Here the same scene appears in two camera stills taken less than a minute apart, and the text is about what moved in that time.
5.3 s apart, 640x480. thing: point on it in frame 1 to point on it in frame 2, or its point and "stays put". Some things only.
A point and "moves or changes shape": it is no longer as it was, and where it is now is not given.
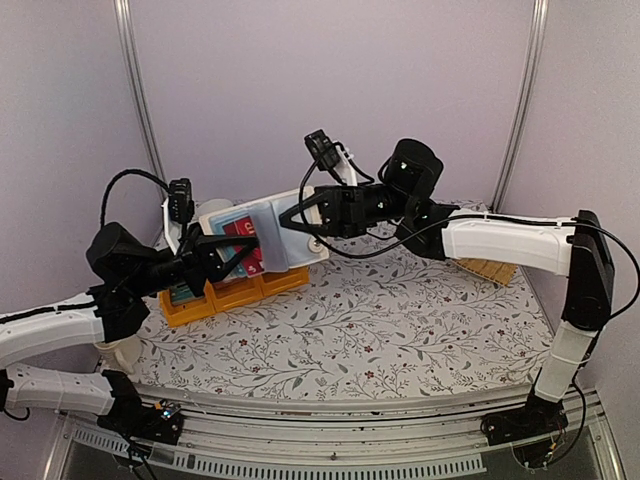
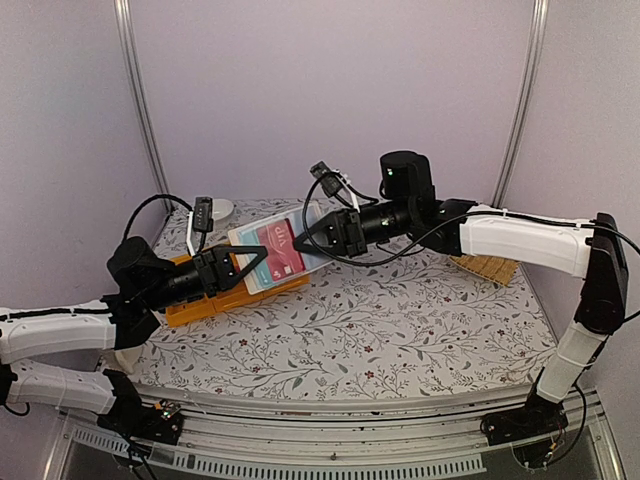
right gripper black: (342, 209) to (347, 232)
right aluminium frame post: (539, 33) stays put
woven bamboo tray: (500, 273) stays put
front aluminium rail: (449, 436) stays put
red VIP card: (245, 228) to (283, 254)
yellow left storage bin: (181, 313) stays put
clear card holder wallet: (283, 247) moves or changes shape
